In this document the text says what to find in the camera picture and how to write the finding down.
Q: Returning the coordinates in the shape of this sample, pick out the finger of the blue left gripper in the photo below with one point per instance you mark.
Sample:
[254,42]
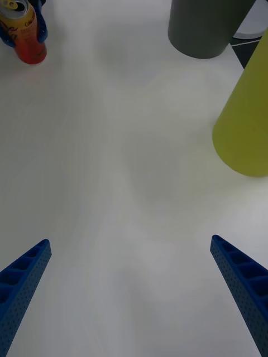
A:
[42,25]
[7,39]

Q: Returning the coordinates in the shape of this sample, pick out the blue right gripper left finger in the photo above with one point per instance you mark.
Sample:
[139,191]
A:
[19,281]

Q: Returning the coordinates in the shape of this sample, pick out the white round disc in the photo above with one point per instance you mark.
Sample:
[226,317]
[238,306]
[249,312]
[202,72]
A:
[251,28]

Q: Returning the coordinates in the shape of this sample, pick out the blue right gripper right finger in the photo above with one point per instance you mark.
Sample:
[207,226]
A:
[243,279]

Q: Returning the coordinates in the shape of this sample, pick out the yellow-green plastic waste bin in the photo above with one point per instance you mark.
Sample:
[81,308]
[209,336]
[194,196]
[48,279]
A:
[245,125]

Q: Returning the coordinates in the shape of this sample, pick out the orange red drink can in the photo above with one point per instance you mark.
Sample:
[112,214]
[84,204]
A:
[28,42]

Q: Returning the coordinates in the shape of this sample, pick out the grey plastic waste bin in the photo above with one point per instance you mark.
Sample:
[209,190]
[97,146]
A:
[201,28]

